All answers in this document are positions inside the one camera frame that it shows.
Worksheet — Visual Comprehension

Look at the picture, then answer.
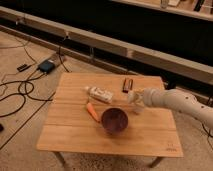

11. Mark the wooden folding table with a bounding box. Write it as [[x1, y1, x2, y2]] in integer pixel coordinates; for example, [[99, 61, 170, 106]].
[[37, 73, 183, 160]]

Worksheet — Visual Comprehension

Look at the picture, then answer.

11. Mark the small black adapter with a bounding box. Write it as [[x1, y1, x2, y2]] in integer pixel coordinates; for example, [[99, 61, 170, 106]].
[[17, 64, 30, 72]]

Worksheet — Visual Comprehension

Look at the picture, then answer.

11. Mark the dark blue power box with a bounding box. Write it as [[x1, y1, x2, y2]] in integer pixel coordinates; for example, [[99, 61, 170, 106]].
[[38, 60, 55, 73]]

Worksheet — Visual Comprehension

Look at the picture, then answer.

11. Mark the white ceramic cup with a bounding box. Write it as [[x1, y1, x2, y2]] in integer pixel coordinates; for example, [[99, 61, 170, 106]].
[[133, 103, 144, 114]]

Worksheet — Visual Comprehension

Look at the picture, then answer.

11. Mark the long wooden shelf rail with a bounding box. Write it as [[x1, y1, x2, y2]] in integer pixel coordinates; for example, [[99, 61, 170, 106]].
[[0, 6, 213, 85]]

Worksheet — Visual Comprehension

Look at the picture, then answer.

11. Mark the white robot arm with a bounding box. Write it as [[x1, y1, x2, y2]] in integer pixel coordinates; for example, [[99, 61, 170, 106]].
[[128, 88, 213, 129]]

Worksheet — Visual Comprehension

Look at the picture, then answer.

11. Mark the white tube bottle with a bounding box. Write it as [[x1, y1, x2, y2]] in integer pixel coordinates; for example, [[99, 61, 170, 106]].
[[85, 86, 113, 103]]

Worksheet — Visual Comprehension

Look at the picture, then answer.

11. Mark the dark purple bowl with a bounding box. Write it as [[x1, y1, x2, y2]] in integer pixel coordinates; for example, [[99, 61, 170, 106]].
[[101, 108, 128, 134]]

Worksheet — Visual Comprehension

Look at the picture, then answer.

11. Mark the dark brown rectangular block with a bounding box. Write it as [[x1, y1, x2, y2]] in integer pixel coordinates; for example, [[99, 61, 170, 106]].
[[122, 78, 133, 93]]

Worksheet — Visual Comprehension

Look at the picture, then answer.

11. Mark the black floor cable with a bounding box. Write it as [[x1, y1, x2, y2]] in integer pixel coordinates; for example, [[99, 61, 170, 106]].
[[0, 71, 56, 118]]

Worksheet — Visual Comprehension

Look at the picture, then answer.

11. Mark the orange carrot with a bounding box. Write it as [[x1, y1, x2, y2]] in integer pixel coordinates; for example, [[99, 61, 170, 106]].
[[86, 102, 100, 122]]

